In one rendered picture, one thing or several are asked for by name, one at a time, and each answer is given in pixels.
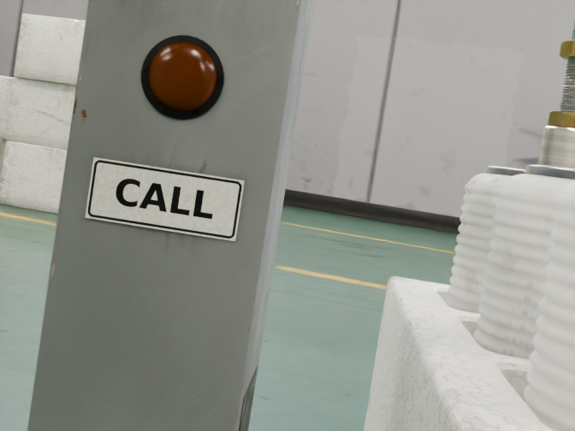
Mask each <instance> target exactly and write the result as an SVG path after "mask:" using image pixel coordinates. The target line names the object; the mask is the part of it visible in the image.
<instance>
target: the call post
mask: <svg viewBox="0 0 575 431"><path fill-rule="evenodd" d="M314 1H315V0H88V4H87V11H86V22H85V29H84V35H83V41H82V47H81V53H80V65H79V71H78V77H77V83H76V89H75V95H74V107H73V113H72V119H71V125H70V131H69V137H68V148H67V155H66V161H65V167H64V173H63V179H62V190H61V197H60V203H59V209H58V215H57V221H56V233H55V239H54V245H53V252H52V258H51V264H50V275H49V281H48V287H47V293H46V300H45V306H44V317H43V323H42V329H41V335H40V341H39V353H38V359H37V365H36V371H35V377H34V383H33V395H32V401H31V407H30V413H29V419H28V425H27V431H248V429H249V423H250V417H251V412H252V401H253V395H254V390H255V384H256V379H257V372H258V361H259V356H260V350H261V345H262V338H263V333H264V323H265V317H266V311H267V305H268V300H269V294H270V283H271V278H272V272H273V267H274V261H275V255H276V245H277V240H278V233H279V228H280V222H281V217H282V206H283V200H284V195H285V189H286V184H287V177H288V167H289V162H290V156H291V150H292V144H293V134H294V129H295V122H296V117H297V111H298V106H299V95H300V89H301V84H302V78H303V73H304V66H305V56H306V51H307V45H308V39H309V33H310V28H311V18H312V12H313V6H314ZM179 42H186V43H190V44H195V45H197V46H199V47H200V48H202V49H203V50H205V51H206V52H207V54H208V55H209V56H210V58H211V59H212V61H213V62H214V65H215V68H216V86H215V89H214V91H213V93H212V95H211V96H210V98H209V99H208V101H206V102H205V103H204V104H203V105H202V106H200V107H198V108H197V109H193V110H191V111H185V112H181V111H174V110H171V109H168V108H165V107H164V106H162V105H161V104H160V103H159V102H158V101H157V100H156V99H155V98H154V96H153V95H152V93H151V90H150V87H149V83H148V70H149V67H150V64H151V61H152V59H153V57H154V56H155V55H156V54H157V53H158V52H159V51H160V50H161V49H162V48H164V47H165V46H167V45H169V44H173V43H179Z"/></svg>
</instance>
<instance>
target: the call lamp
mask: <svg viewBox="0 0 575 431"><path fill-rule="evenodd" d="M148 83H149V87H150V90H151V93H152V95H153V96H154V98H155V99H156V100H157V101H158V102H159V103H160V104H161V105H162V106H164V107H165V108H168V109H171V110H174V111H181V112H185V111H191V110H193V109H197V108H198V107H200V106H202V105H203V104H204V103H205V102H206V101H208V99H209V98H210V96H211V95H212V93H213V91H214V89H215V86H216V68H215V65H214V62H213V61H212V59H211V58H210V56H209V55H208V54H207V52H206V51H205V50H203V49H202V48H200V47H199V46H197V45H195V44H190V43H186V42H179V43H173V44H169V45H167V46H165V47H164V48H162V49H161V50H160V51H159V52H158V53H157V54H156V55H155V56H154V57H153V59H152V61H151V64H150V67H149V70H148Z"/></svg>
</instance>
